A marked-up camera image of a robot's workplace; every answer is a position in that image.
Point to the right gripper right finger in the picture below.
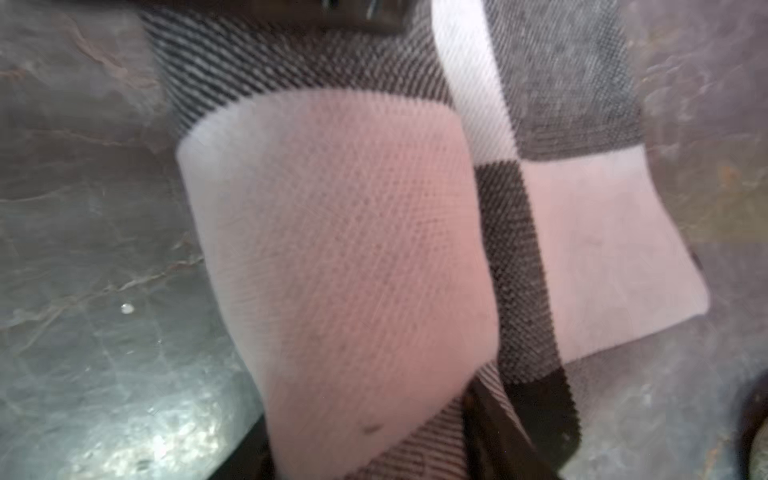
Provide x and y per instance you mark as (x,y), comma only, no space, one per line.
(495,447)

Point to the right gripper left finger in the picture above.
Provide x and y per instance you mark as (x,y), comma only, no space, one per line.
(251,459)

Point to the black white checkered scarf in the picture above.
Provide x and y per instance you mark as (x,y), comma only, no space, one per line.
(394,198)

